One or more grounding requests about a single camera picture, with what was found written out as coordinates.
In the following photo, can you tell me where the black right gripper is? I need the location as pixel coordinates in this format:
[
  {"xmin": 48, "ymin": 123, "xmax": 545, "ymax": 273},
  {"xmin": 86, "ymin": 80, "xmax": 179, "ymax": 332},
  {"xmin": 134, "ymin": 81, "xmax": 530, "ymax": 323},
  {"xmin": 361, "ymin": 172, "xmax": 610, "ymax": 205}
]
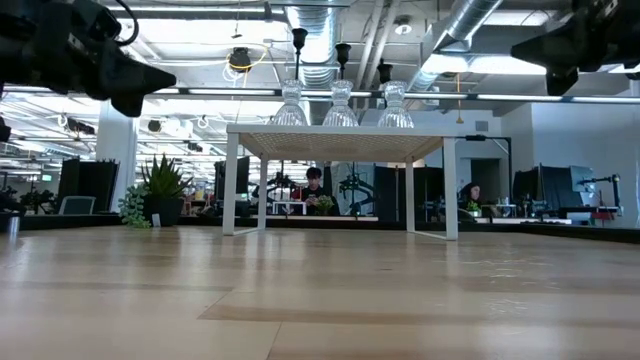
[{"xmin": 510, "ymin": 0, "xmax": 621, "ymax": 97}]

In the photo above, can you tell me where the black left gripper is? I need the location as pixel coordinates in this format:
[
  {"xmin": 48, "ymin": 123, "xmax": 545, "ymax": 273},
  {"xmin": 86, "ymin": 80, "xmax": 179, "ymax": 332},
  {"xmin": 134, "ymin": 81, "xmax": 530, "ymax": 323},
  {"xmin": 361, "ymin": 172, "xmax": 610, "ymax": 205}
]
[{"xmin": 14, "ymin": 14, "xmax": 177, "ymax": 118}]

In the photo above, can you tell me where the ribbed clear glass candle holder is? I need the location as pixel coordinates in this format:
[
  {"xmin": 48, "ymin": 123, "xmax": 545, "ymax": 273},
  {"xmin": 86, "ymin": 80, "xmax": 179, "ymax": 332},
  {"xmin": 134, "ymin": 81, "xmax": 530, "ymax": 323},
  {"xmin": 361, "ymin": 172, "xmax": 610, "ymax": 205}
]
[
  {"xmin": 322, "ymin": 79, "xmax": 360, "ymax": 127},
  {"xmin": 269, "ymin": 78, "xmax": 309, "ymax": 126},
  {"xmin": 377, "ymin": 80, "xmax": 415, "ymax": 129}
]

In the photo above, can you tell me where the tall black candlestick holder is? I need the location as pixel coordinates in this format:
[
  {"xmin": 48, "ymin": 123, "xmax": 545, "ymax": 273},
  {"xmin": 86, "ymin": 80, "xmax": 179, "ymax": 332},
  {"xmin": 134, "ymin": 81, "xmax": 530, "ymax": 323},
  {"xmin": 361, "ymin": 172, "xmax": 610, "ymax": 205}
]
[{"xmin": 291, "ymin": 27, "xmax": 308, "ymax": 81}]

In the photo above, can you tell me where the short black candlestick holder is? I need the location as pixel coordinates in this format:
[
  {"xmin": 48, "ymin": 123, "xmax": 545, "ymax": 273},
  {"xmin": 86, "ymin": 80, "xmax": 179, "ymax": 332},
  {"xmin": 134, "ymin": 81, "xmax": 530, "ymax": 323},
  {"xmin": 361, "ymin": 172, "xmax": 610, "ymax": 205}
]
[{"xmin": 376, "ymin": 57, "xmax": 395, "ymax": 84}]

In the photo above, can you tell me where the medium black candlestick holder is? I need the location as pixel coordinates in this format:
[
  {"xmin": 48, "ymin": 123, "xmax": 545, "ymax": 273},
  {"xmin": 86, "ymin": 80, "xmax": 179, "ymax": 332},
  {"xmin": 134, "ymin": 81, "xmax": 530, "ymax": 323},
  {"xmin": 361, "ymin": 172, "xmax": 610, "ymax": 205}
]
[{"xmin": 334, "ymin": 42, "xmax": 352, "ymax": 82}]

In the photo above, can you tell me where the long overhead light bar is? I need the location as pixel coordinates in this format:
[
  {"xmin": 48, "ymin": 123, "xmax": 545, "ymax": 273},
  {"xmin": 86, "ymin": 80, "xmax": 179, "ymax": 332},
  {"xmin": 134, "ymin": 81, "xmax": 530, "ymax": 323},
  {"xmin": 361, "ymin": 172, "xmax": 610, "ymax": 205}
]
[{"xmin": 0, "ymin": 84, "xmax": 640, "ymax": 105}]

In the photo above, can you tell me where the black partition panel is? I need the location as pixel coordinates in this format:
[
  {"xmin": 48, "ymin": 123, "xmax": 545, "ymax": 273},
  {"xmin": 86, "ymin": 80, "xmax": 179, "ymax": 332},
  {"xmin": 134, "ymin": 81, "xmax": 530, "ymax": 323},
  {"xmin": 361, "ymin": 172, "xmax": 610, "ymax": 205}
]
[{"xmin": 56, "ymin": 158, "xmax": 121, "ymax": 215}]

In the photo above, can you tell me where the pale trailing plant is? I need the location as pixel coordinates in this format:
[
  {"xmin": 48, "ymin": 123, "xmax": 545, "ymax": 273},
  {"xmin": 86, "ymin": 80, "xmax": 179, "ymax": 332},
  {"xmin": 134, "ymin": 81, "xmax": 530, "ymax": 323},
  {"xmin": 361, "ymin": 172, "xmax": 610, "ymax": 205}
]
[{"xmin": 117, "ymin": 183, "xmax": 152, "ymax": 230}]

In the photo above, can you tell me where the spiky green potted plant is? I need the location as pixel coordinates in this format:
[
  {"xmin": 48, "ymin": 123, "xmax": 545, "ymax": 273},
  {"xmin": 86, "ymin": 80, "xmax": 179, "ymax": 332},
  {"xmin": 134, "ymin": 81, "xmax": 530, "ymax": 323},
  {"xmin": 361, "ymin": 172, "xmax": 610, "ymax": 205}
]
[{"xmin": 138, "ymin": 152, "xmax": 195, "ymax": 229}]

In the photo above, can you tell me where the grey office chair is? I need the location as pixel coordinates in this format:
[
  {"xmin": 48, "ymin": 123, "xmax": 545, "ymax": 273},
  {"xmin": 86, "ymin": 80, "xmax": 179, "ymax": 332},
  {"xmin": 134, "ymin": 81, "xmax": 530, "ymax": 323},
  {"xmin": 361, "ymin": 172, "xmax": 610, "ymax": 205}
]
[{"xmin": 58, "ymin": 195, "xmax": 97, "ymax": 216}]

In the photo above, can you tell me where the person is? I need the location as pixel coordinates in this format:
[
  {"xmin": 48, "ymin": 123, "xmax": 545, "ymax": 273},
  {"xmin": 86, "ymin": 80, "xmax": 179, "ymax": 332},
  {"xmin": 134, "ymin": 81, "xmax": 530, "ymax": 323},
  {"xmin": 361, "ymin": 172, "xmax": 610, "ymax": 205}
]
[
  {"xmin": 457, "ymin": 182, "xmax": 487, "ymax": 221},
  {"xmin": 292, "ymin": 166, "xmax": 342, "ymax": 217}
]

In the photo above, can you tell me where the small white rack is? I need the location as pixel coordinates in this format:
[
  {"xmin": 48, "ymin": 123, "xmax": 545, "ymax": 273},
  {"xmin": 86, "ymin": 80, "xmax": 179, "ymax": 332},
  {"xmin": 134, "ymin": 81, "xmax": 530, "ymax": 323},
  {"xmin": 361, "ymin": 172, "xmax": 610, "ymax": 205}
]
[{"xmin": 271, "ymin": 200, "xmax": 308, "ymax": 217}]

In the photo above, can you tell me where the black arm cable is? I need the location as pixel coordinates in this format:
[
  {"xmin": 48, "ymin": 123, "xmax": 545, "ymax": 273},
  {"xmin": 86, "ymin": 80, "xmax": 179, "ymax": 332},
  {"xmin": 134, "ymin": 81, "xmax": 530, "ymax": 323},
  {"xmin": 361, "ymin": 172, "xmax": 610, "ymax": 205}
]
[{"xmin": 116, "ymin": 0, "xmax": 141, "ymax": 48}]

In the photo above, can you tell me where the silver ventilation duct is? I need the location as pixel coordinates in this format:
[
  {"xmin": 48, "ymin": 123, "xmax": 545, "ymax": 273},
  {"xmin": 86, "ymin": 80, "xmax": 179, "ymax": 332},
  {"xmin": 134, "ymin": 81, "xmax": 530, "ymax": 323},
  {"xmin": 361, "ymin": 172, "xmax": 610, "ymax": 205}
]
[
  {"xmin": 399, "ymin": 0, "xmax": 504, "ymax": 114},
  {"xmin": 287, "ymin": 0, "xmax": 341, "ymax": 91}
]

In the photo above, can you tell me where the black hanging camera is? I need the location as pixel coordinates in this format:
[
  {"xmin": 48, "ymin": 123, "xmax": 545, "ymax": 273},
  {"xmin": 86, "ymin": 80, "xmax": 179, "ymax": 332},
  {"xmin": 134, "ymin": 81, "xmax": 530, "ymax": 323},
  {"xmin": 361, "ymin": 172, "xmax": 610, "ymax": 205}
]
[{"xmin": 228, "ymin": 46, "xmax": 254, "ymax": 75}]

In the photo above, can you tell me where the yellow looped cable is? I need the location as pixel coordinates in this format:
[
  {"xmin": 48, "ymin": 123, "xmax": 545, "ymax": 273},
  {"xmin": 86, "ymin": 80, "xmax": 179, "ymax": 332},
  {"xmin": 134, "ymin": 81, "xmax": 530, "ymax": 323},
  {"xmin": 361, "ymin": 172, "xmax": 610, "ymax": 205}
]
[{"xmin": 222, "ymin": 43, "xmax": 270, "ymax": 84}]

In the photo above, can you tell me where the black aluminium table frame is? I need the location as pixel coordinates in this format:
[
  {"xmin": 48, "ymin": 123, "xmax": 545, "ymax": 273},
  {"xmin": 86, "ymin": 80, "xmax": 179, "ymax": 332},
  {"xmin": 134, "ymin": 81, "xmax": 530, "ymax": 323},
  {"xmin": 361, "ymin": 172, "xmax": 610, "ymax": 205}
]
[{"xmin": 0, "ymin": 213, "xmax": 640, "ymax": 246}]

